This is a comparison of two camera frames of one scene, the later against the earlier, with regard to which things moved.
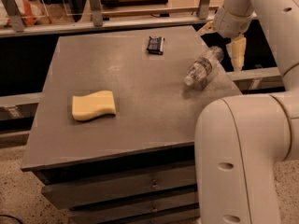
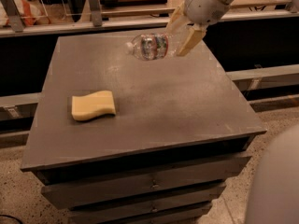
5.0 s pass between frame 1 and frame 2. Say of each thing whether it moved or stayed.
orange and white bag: stayed
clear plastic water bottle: moved
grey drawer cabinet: stayed
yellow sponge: stayed
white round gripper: moved
